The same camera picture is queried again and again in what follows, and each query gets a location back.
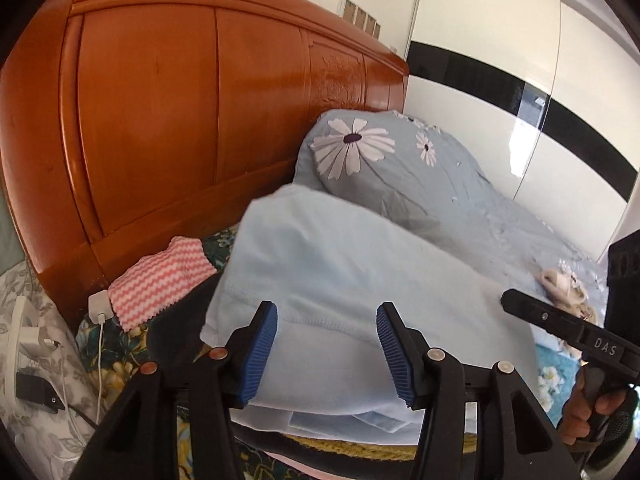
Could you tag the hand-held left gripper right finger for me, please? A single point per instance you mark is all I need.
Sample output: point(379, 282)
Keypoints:
point(395, 355)

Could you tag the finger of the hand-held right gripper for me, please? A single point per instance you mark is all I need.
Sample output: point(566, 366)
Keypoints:
point(540, 315)

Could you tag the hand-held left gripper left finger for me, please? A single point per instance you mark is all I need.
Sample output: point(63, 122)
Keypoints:
point(260, 355)

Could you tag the light blue garment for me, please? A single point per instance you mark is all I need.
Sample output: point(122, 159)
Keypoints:
point(350, 270)

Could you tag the person's right hand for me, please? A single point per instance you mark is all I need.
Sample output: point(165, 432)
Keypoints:
point(575, 410)

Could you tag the beige sweater with yellow print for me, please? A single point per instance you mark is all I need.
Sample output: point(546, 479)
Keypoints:
point(560, 285)

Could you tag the teal floral blanket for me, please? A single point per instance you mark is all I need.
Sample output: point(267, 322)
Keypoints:
point(552, 360)

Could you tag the black garment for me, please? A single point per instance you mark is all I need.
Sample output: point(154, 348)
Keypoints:
point(175, 330)

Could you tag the grey-blue daisy quilt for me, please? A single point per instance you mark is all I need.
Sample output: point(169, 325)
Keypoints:
point(500, 230)

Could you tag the pink striped cloth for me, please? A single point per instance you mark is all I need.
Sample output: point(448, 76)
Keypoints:
point(160, 280)

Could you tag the white charger plug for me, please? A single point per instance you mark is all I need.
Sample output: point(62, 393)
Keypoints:
point(100, 305)

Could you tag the grey-blue daisy pillow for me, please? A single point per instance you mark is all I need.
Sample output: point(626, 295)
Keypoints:
point(380, 180)

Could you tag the black power adapter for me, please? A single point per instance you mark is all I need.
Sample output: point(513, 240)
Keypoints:
point(35, 390)

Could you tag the pale floral bed sheet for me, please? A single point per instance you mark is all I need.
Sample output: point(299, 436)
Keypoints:
point(40, 440)

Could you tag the white power strip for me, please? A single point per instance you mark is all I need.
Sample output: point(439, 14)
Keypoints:
point(22, 330)

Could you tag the wooden bed headboard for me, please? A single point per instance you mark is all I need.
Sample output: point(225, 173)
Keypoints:
point(150, 110)

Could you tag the white wardrobe with black stripe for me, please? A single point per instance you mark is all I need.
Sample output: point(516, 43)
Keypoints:
point(475, 20)

